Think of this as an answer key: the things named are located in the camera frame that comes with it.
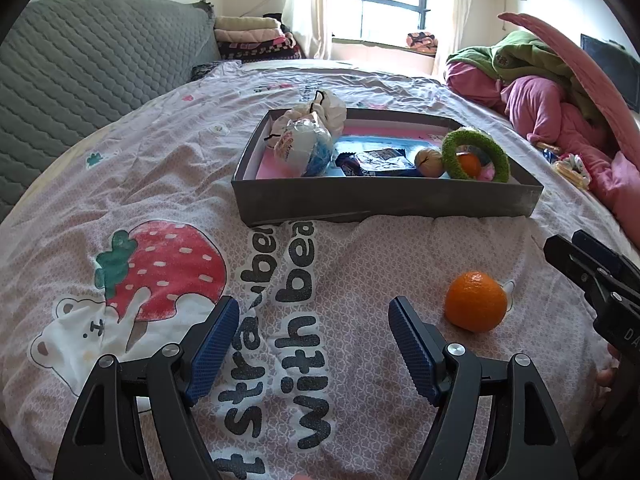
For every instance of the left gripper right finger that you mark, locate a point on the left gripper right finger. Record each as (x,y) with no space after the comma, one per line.
(525,436)

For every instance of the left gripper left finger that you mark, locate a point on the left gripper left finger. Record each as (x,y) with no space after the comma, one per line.
(103,438)

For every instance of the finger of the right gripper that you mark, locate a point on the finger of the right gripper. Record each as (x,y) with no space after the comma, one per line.
(584,271)
(619,266)

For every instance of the orange tangerine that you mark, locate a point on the orange tangerine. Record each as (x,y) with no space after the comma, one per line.
(475,302)
(470,164)

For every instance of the walnut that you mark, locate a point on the walnut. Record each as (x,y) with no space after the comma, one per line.
(429,163)

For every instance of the blue oreo cookie packet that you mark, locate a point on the blue oreo cookie packet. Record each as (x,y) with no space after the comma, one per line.
(386,162)

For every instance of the red white toy egg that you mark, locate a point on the red white toy egg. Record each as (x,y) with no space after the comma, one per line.
(304,148)

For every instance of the person's right hand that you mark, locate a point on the person's right hand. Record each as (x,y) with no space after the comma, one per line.
(606,376)

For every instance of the pink quilt pile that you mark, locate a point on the pink quilt pile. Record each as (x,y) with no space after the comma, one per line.
(539,111)

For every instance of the pink strawberry bed sheet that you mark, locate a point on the pink strawberry bed sheet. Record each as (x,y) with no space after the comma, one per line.
(140,234)

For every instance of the black television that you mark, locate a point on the black television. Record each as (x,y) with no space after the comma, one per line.
(618,65)

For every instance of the green blanket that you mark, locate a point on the green blanket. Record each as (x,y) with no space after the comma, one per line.
(519,54)

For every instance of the patterned bag on sill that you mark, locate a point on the patterned bag on sill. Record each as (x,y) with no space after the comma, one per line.
(423,43)

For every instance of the pink blue book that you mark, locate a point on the pink blue book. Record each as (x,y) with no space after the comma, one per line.
(258,162)

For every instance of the grey cardboard box tray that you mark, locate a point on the grey cardboard box tray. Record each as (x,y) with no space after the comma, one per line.
(354,198)

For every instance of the right cream curtain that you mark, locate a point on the right cream curtain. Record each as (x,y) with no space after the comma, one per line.
(450,19)

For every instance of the cream curtain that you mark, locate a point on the cream curtain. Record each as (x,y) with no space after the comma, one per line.
(450,19)
(310,23)

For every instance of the grey quilted headboard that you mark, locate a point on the grey quilted headboard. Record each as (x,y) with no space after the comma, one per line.
(71,67)

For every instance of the left cream curtain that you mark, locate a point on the left cream curtain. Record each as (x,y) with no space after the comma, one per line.
(310,23)

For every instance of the folded blankets stack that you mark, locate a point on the folded blankets stack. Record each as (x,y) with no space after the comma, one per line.
(251,39)

